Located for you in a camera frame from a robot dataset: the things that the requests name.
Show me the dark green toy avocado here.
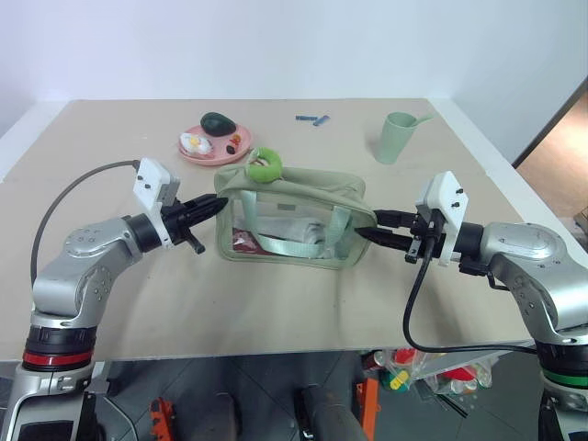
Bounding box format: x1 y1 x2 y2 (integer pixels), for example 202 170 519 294
199 111 237 138

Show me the clear bag of colourful toys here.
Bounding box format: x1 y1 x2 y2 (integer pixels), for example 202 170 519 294
365 347 496 408

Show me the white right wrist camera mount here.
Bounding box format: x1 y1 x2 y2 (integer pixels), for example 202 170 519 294
414 170 471 268

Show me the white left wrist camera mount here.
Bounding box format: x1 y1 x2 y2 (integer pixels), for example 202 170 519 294
132 157 182 250

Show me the green pouch with clear window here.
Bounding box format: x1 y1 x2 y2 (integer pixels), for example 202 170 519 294
214 164 379 272

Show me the pale green cup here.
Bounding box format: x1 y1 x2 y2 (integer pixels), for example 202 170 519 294
377 111 418 165

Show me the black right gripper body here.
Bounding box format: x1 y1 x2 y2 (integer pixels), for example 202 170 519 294
403 208 449 265

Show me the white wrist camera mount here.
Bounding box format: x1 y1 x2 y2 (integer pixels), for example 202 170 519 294
414 170 471 268
132 157 182 250

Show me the grey left arm cable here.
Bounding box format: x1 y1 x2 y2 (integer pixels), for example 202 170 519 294
30 159 141 282

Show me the large dark rounded shape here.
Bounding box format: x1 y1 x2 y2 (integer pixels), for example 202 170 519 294
293 384 369 441

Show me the orange and black tool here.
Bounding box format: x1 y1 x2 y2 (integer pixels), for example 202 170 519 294
148 396 176 441

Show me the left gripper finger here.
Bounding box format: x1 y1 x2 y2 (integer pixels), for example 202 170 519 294
185 195 230 215
187 205 225 227

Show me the toy fried egg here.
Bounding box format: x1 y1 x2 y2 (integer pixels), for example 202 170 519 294
179 131 214 156

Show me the white cloth in pouch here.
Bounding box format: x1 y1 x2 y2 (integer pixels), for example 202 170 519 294
259 219 333 252

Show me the red packet in pouch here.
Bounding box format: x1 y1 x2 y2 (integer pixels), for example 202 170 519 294
232 229 273 255

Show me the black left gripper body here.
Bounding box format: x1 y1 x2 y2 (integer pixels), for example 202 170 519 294
158 201 206 255

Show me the orange metal frame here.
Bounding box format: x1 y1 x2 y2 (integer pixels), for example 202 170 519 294
355 365 383 441

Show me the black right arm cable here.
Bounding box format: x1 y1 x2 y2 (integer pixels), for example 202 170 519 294
402 236 539 356

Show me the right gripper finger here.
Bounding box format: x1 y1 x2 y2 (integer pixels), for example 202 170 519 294
373 209 417 230
355 227 413 252

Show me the brown wooden door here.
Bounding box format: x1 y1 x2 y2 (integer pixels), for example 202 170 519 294
511 74 588 252

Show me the pink plate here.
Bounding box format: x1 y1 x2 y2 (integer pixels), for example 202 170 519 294
177 124 254 167

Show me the green plush keychain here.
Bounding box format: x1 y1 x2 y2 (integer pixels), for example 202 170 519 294
247 146 285 184

